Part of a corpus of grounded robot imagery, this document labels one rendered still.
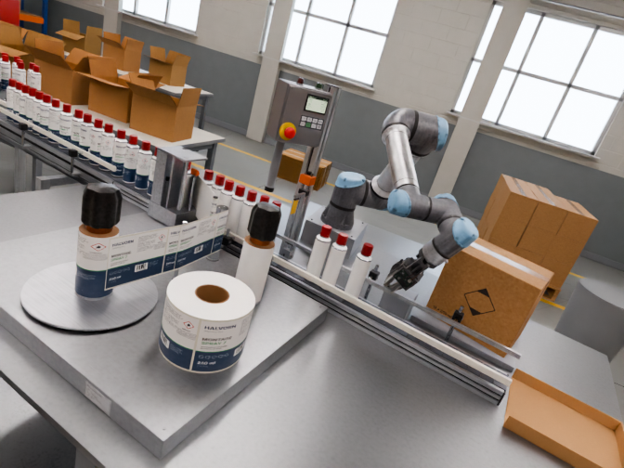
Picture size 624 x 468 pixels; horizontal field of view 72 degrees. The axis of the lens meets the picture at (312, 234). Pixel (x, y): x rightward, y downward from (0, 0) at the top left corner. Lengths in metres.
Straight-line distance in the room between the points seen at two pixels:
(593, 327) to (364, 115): 4.61
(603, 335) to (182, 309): 3.09
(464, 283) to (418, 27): 5.64
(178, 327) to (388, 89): 6.18
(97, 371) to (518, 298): 1.20
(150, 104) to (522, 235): 3.59
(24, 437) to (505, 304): 1.62
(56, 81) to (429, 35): 4.89
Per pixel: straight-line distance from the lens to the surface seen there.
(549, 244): 4.81
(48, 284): 1.26
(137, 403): 0.96
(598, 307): 3.54
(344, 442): 1.06
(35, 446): 1.77
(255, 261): 1.19
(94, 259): 1.13
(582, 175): 7.01
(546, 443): 1.35
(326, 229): 1.39
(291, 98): 1.45
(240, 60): 7.75
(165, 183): 1.63
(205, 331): 0.96
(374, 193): 1.83
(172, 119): 3.12
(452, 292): 1.57
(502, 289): 1.52
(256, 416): 1.04
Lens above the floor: 1.58
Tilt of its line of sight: 22 degrees down
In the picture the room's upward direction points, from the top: 17 degrees clockwise
